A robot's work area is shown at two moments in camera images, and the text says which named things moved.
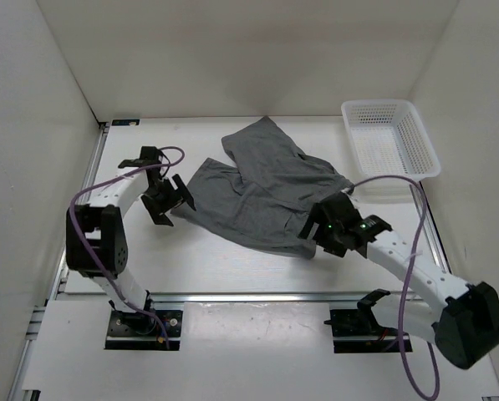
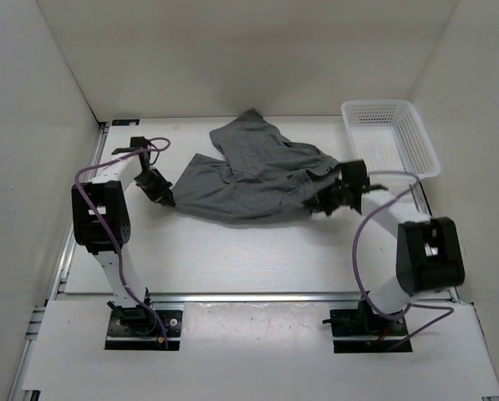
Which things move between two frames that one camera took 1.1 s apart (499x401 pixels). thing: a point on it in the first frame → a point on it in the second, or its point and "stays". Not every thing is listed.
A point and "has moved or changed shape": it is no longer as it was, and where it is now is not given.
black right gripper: x=318 y=215 → x=320 y=201
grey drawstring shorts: x=270 y=198 has moved or changed shape
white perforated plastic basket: x=389 y=139 stays
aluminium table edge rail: x=70 y=297 stays
